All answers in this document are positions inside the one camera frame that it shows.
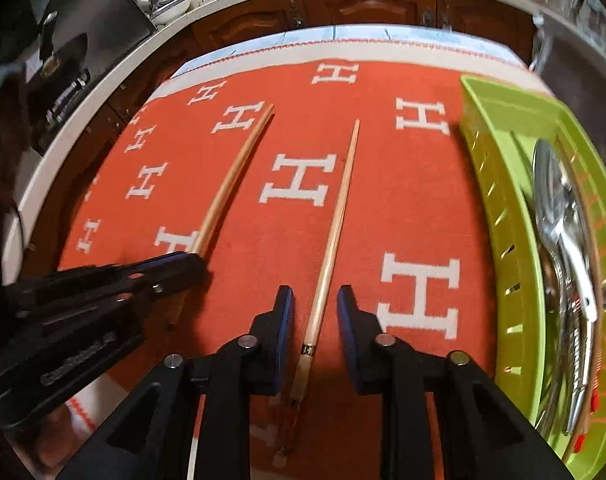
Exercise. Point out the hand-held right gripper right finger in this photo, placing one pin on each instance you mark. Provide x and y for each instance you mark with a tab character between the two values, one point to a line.
345	315

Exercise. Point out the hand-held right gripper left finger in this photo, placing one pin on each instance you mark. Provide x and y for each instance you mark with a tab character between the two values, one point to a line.
285	310

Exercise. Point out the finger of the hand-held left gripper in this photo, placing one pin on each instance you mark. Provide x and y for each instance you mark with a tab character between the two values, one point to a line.
148	292
133	270

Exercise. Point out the wooden chopstick tan end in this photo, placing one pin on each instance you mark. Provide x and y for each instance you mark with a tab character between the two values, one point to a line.
233	180
337	220

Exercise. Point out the green plastic utensil tray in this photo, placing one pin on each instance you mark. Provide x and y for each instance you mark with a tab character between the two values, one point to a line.
503	210

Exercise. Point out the orange letter-pattern blanket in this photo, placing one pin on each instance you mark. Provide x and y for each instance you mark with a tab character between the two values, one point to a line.
408	200

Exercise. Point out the gas stove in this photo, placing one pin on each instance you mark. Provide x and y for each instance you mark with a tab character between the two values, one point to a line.
68	102

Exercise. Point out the black frying pan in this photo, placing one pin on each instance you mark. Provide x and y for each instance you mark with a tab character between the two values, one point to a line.
58	55

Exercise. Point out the white bowl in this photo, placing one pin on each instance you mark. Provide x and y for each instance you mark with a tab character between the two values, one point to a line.
170	8

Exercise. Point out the stainless steel splash panel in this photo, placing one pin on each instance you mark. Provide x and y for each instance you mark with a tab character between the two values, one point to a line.
93	5

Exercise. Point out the light blue printed tablecloth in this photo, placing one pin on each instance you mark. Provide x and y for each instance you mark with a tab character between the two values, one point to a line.
308	40

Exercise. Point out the brown wooden cabinets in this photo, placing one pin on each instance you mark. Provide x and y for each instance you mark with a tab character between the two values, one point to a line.
363	7

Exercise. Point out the stainless steel cabinet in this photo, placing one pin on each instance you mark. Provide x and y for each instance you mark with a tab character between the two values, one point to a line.
583	60

